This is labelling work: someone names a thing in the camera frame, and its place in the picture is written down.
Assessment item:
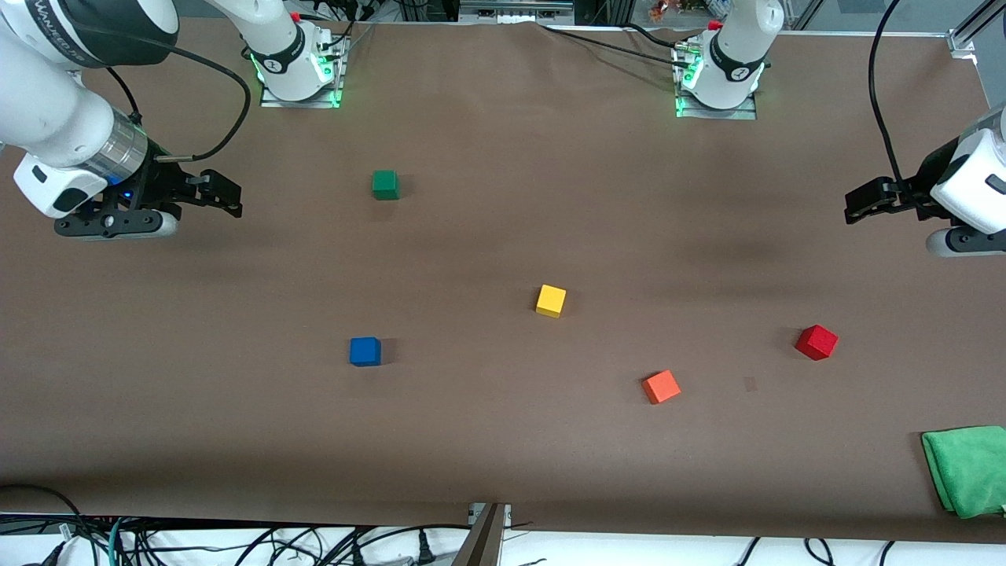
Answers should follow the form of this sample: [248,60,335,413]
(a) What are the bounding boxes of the green microfibre cloth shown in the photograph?
[921,425,1006,520]

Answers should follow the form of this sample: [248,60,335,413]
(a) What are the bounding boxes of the red wooden block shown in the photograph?
[795,324,839,362]

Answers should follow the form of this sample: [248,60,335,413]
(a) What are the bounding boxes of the aluminium frame corner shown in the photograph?
[947,0,1006,57]

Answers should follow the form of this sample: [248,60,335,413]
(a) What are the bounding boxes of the orange wooden block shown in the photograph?
[641,369,682,406]

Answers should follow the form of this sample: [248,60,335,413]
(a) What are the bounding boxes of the metal table edge bracket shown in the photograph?
[453,502,513,566]

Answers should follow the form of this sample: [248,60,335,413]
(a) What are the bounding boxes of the black floor cable bundle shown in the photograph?
[0,483,472,566]

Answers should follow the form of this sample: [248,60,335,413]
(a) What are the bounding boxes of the grey metal rail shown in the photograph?
[458,0,576,24]

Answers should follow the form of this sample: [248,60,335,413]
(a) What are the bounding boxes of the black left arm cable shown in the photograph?
[868,0,906,189]

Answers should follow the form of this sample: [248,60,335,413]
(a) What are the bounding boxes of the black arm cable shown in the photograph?
[71,20,252,164]
[868,0,906,189]

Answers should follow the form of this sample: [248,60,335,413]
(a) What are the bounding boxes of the black table cable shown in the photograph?
[538,22,692,72]

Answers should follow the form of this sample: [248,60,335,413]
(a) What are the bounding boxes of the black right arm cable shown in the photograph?
[71,20,252,164]

